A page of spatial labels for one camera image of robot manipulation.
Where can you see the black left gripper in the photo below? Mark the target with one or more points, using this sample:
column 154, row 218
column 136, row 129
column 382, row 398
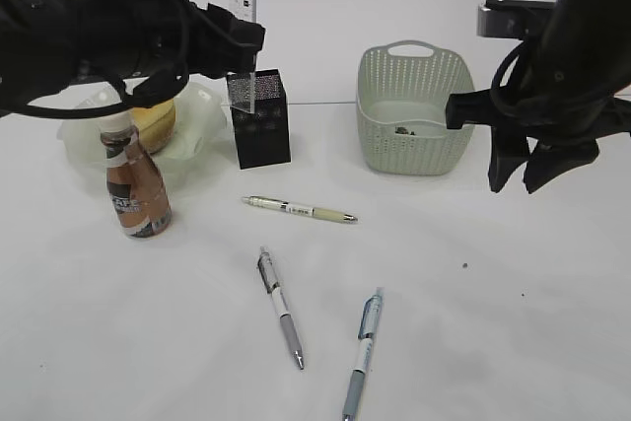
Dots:
column 162, row 41

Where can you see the grey white retractable pen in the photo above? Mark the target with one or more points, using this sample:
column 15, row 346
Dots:
column 272, row 285

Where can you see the pale green wavy glass plate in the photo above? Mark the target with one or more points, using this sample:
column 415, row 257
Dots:
column 199, row 119

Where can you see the oblong golden bread roll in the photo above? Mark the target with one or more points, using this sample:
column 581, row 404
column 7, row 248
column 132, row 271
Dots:
column 155, row 125

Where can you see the beige retractable pen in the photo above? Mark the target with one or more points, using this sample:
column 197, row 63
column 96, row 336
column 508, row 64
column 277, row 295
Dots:
column 298, row 209

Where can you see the pale green plastic basket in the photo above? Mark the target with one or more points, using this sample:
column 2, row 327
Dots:
column 408, row 83

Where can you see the brown coffee drink bottle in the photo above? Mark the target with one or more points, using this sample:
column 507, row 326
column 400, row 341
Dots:
column 133, row 181

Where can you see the black mesh pen holder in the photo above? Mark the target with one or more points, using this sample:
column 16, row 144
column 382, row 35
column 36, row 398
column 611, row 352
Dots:
column 261, row 132

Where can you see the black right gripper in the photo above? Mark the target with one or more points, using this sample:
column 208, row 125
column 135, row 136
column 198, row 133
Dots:
column 559, row 87

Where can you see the blue white retractable pen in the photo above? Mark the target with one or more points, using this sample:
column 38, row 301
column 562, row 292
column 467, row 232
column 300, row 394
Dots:
column 366, row 335

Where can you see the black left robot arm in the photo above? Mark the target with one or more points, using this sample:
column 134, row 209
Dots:
column 39, row 56

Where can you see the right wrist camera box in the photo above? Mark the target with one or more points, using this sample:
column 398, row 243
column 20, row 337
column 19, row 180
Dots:
column 516, row 19

